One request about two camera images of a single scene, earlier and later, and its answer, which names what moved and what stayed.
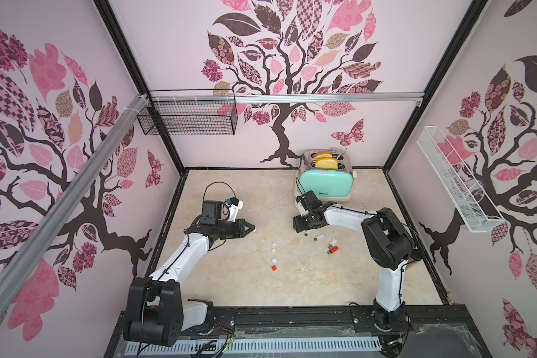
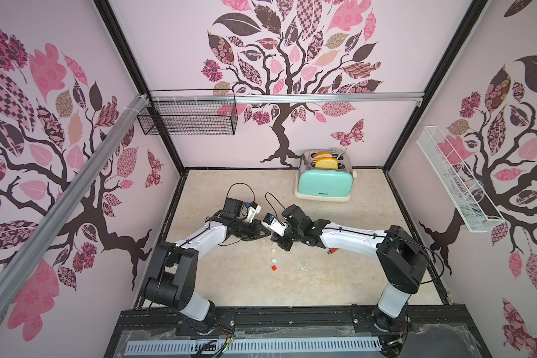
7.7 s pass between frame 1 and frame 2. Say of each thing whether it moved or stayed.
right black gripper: moved
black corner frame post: stayed
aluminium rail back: stayed
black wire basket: stayed
